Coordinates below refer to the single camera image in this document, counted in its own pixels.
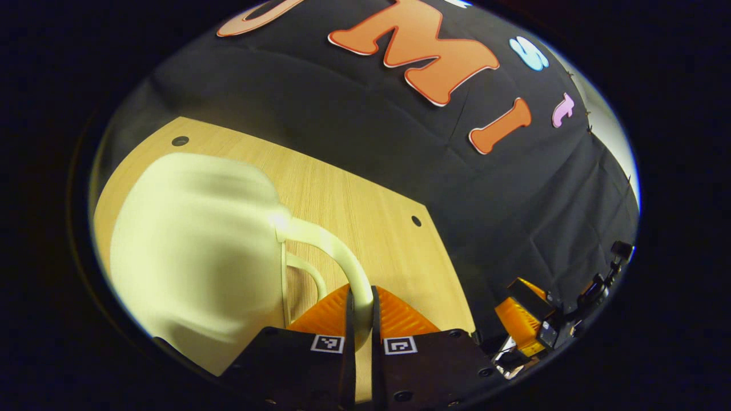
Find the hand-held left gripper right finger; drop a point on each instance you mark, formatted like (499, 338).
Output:
(377, 342)

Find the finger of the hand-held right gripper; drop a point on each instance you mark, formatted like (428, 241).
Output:
(522, 322)

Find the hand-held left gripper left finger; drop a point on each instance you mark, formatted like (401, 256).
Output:
(349, 342)

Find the pale yellow suitcase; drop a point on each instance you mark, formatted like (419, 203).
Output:
(194, 257)

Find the black backdrop cloth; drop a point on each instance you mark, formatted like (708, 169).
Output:
(400, 154)

